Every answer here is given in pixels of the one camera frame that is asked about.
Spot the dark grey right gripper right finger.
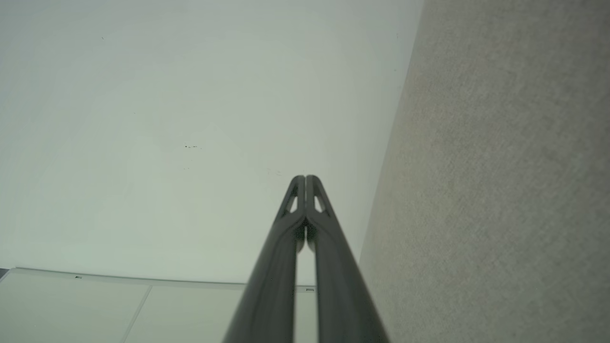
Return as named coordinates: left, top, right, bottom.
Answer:
left=305, top=175, right=390, bottom=343

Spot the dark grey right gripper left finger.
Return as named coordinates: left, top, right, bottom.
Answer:
left=223, top=175, right=306, bottom=343

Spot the grey fabric sofa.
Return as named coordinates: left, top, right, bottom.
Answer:
left=358, top=0, right=610, bottom=343

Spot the grey metal frame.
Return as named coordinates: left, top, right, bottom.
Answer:
left=0, top=267, right=317, bottom=343

